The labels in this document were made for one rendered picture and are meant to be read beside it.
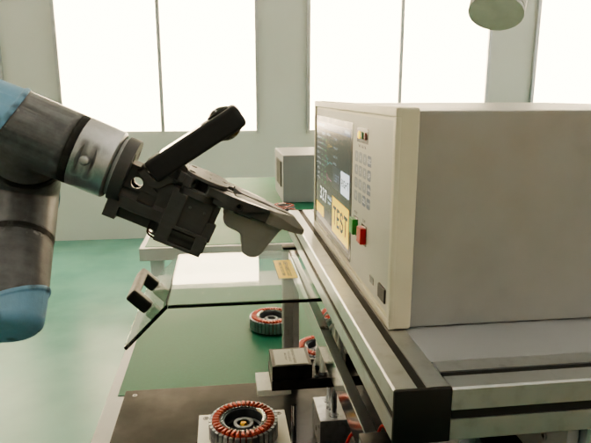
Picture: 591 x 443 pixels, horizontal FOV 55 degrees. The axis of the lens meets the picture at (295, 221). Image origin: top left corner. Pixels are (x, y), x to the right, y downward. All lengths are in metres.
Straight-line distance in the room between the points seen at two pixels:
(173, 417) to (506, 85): 5.27
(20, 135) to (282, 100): 4.78
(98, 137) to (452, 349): 0.40
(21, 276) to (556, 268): 0.52
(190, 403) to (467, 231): 0.72
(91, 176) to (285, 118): 4.78
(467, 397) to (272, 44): 4.99
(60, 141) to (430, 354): 0.40
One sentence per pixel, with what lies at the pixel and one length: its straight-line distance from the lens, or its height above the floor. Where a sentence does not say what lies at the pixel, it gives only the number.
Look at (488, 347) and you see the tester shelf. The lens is 0.53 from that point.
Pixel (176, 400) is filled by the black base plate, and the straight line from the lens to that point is 1.13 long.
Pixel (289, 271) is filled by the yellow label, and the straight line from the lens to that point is 0.87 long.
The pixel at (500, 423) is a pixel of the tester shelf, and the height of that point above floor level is 1.08.
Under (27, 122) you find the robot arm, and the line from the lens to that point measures 0.62.
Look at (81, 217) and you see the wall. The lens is 5.58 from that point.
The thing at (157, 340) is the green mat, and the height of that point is 0.75.
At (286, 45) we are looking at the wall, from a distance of 5.36.
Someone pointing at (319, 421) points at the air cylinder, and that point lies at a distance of 0.96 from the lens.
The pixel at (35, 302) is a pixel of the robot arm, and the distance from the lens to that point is 0.63.
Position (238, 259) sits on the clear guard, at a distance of 0.94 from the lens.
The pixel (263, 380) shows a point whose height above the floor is 0.88.
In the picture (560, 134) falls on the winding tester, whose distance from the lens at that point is 0.57.
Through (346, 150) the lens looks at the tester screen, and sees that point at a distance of 0.70.
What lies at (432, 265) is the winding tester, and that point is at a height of 1.18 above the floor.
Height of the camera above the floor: 1.33
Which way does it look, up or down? 13 degrees down
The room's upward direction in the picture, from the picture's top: straight up
